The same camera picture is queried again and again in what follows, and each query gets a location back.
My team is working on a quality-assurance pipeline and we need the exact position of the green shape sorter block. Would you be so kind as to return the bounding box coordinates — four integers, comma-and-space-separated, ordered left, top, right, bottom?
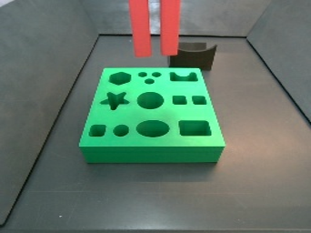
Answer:
79, 67, 226, 163

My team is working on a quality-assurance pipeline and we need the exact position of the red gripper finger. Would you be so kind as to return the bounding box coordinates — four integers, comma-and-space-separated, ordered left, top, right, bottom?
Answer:
160, 0, 182, 56
128, 0, 152, 57

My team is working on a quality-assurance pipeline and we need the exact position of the black curved block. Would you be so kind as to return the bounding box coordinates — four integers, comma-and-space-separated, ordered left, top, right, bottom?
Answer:
170, 42, 218, 71

